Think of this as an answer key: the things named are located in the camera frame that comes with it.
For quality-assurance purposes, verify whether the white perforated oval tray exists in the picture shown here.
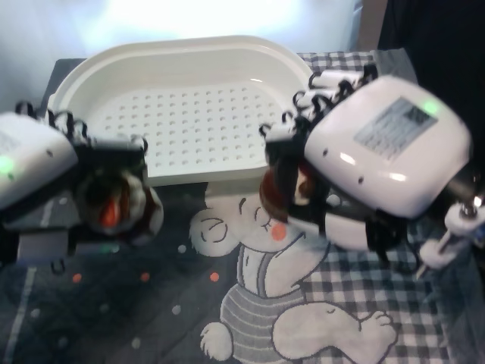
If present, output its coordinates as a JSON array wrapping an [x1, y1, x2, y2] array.
[[46, 34, 316, 189]]

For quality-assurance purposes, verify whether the grey quilt with bear print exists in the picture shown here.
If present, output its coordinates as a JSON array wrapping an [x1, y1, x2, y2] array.
[[0, 49, 485, 364]]

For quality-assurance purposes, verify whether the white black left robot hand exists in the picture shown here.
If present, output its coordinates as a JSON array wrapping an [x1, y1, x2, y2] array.
[[0, 100, 149, 272]]

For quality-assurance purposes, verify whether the brown cake with cherry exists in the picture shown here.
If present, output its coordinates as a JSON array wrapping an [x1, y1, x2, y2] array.
[[259, 161, 323, 225]]

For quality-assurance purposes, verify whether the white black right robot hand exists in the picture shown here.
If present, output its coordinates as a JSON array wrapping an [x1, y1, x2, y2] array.
[[259, 64, 473, 263]]

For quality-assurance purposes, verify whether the chocolate drip cake with strawberry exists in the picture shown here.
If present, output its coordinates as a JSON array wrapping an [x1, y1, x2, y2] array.
[[79, 166, 164, 246]]

